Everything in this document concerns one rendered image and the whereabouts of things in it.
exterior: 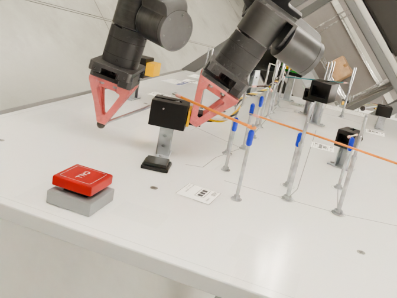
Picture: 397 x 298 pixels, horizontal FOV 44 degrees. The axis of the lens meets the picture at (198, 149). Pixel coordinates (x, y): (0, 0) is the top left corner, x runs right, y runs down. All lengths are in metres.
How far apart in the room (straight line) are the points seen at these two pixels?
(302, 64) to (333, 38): 7.59
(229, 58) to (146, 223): 0.29
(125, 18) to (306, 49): 0.27
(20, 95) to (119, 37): 1.72
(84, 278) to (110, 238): 0.45
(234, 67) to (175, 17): 0.12
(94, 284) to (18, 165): 0.38
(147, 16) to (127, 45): 0.07
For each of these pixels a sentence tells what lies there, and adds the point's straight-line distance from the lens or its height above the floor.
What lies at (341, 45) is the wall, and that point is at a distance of 8.31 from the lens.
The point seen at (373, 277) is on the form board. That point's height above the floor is 1.32.
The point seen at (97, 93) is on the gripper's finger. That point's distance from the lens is 0.76.
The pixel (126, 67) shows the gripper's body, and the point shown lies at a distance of 0.74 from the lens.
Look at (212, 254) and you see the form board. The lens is 0.52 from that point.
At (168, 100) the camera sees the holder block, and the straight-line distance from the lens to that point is 0.75.
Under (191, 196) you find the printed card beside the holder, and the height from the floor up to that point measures 1.15.
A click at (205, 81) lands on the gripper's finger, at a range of 0.71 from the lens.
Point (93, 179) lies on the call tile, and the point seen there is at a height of 1.11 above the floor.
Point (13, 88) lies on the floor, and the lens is 2.42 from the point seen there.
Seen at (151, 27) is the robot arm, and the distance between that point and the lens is 0.68.
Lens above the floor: 1.43
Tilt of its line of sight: 23 degrees down
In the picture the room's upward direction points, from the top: 61 degrees clockwise
